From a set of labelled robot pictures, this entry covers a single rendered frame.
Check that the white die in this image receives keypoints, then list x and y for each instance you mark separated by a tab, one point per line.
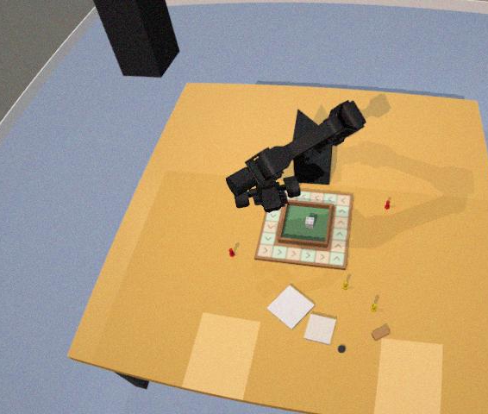
309	222

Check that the white square tile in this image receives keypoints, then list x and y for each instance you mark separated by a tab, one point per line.
320	329

